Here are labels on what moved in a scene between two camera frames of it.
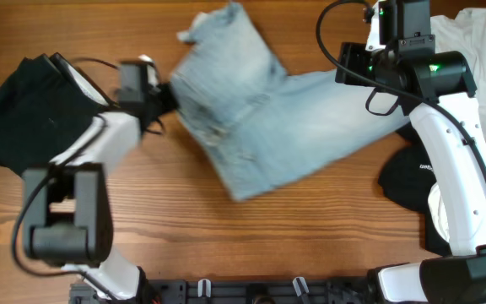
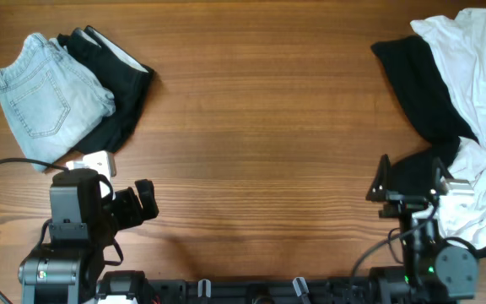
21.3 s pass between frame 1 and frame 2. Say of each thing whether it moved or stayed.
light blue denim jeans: moved
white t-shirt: stayed
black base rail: stayed
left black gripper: moved
